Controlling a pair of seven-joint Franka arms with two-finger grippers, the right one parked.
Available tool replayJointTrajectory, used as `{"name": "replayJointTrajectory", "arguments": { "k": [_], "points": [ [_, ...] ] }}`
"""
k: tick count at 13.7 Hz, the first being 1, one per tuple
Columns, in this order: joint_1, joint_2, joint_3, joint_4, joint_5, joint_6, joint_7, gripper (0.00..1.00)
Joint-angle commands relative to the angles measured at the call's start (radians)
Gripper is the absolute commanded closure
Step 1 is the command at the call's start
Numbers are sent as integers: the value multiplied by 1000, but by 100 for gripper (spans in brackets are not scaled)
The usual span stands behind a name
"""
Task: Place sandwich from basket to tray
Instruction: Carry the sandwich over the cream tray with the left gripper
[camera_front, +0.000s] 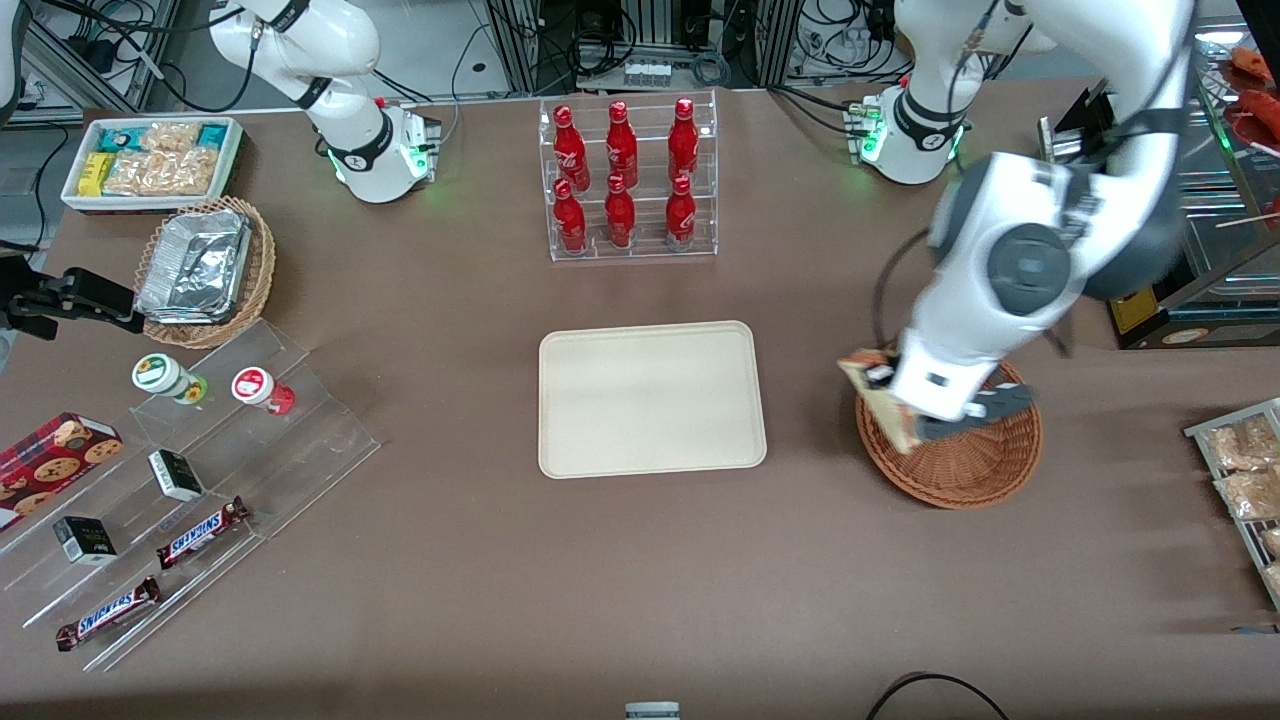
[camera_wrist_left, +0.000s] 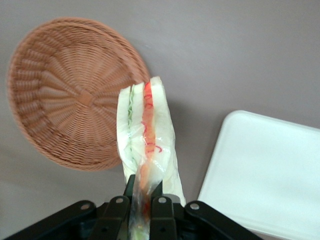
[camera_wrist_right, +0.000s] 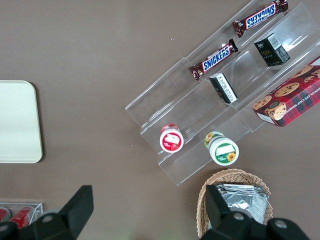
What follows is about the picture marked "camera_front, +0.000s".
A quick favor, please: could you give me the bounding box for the small black carton box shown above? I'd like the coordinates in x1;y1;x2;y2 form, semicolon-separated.
53;516;118;564
148;450;204;501

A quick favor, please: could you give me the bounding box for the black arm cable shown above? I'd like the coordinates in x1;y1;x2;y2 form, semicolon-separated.
870;228;936;351

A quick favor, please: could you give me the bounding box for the light wicker basket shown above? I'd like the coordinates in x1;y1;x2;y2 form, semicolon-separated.
135;197;276;349

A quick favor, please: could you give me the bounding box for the brown wicker basket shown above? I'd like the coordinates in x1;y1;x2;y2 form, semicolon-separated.
856;345;1043;509

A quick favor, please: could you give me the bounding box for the clear cracker bag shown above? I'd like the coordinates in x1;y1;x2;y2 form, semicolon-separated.
160;148;223;195
140;121;201;153
103;150;166;197

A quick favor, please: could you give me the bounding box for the green sunflower yogurt cup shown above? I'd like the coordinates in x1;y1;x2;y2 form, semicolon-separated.
132;355;209;406

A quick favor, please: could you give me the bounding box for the black food warmer cabinet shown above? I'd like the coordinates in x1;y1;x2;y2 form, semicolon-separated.
1038;15;1280;351

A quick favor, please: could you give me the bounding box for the clear acrylic stepped stand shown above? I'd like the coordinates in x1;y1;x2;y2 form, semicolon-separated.
0;320;381;671

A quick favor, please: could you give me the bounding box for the white plastic snack bin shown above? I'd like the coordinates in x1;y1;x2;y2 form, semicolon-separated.
60;117;246;214

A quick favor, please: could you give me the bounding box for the red plaid cookie box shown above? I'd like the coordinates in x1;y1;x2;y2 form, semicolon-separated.
0;412;123;531

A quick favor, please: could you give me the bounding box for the silver foil container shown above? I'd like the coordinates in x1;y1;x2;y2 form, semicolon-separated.
135;210;251;323

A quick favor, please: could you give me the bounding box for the red strawberry yogurt cup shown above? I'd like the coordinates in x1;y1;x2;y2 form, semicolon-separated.
232;367;296;416

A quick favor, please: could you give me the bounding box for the cream plastic tray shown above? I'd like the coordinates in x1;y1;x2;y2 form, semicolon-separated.
538;320;768;479

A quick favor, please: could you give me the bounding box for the black floor cable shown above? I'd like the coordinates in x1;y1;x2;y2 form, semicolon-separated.
865;672;1011;720

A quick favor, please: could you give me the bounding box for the clear acrylic bottle rack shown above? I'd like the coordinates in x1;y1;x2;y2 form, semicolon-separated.
538;90;718;263

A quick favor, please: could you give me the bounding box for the Snickers chocolate bar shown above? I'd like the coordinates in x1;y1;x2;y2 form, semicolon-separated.
157;497;249;569
56;577;161;651

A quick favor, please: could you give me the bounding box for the steel food pan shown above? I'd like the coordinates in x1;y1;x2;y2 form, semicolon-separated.
1185;188;1280;279
1190;95;1243;189

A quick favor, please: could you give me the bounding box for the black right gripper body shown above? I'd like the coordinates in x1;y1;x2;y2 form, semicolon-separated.
0;255;41;301

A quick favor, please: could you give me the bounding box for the red cola bottle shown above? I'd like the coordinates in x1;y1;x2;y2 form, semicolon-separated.
604;174;637;249
668;97;700;183
553;104;591;193
665;176;698;251
606;100;639;189
553;179;588;254

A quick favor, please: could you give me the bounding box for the triangle sandwich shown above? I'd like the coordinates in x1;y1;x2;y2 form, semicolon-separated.
838;350;923;456

